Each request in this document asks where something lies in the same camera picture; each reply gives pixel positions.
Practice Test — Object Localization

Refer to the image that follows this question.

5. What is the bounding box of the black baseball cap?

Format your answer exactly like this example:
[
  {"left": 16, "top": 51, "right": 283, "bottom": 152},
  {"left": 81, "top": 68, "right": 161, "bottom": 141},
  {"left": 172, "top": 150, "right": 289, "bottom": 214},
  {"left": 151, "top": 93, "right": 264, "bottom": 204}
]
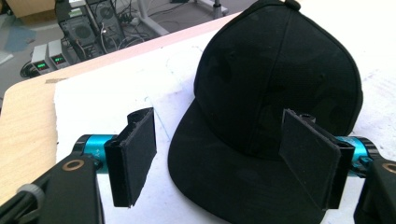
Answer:
[{"left": 167, "top": 0, "right": 364, "bottom": 224}]

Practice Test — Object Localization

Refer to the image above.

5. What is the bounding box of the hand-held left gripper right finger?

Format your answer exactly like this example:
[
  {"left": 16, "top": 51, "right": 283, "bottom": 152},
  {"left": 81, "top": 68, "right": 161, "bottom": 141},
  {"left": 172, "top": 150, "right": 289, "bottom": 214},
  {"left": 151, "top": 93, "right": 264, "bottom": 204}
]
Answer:
[{"left": 278, "top": 108, "right": 380, "bottom": 211}]

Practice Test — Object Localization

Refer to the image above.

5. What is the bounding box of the white cloth sheet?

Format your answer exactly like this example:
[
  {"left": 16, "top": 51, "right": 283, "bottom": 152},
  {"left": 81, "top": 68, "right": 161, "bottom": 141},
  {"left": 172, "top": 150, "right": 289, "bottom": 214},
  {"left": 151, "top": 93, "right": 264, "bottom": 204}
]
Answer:
[{"left": 53, "top": 0, "right": 396, "bottom": 224}]

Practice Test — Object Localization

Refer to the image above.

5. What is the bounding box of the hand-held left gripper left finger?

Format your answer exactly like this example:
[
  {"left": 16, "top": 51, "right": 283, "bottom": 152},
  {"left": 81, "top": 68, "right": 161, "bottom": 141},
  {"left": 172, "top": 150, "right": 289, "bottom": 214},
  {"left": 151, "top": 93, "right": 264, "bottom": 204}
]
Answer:
[{"left": 74, "top": 106, "right": 158, "bottom": 208}]

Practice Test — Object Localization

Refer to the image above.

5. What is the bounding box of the tangle of cables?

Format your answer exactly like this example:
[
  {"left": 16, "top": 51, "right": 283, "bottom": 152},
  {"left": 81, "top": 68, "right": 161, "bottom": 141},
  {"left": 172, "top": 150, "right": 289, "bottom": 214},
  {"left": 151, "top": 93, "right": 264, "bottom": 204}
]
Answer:
[{"left": 102, "top": 0, "right": 176, "bottom": 50}]

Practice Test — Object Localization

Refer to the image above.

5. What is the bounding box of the white metal stand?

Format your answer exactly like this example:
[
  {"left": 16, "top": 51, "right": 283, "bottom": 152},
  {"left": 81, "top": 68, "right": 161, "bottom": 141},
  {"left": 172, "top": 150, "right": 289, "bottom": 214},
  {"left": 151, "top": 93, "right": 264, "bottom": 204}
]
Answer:
[{"left": 136, "top": 0, "right": 231, "bottom": 37}]

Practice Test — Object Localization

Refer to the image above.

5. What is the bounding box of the cardboard box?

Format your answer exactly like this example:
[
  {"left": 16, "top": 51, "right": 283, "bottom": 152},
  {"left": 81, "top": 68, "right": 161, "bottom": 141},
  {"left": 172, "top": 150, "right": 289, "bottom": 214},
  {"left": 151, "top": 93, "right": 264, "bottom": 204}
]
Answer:
[{"left": 5, "top": 0, "right": 57, "bottom": 24}]

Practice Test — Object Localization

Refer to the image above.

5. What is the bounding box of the grey power supply unit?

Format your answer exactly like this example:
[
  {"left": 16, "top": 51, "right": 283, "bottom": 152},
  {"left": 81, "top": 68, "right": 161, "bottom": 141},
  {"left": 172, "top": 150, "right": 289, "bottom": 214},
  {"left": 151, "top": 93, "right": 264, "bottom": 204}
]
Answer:
[
  {"left": 31, "top": 43, "right": 52, "bottom": 76},
  {"left": 47, "top": 38, "right": 71, "bottom": 70}
]

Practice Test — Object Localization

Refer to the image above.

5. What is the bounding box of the black computer tower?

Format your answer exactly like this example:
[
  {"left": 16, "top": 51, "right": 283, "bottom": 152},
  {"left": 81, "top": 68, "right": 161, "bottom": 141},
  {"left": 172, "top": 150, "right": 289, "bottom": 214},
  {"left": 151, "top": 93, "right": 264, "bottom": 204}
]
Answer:
[
  {"left": 55, "top": 0, "right": 104, "bottom": 62},
  {"left": 85, "top": 0, "right": 127, "bottom": 50}
]

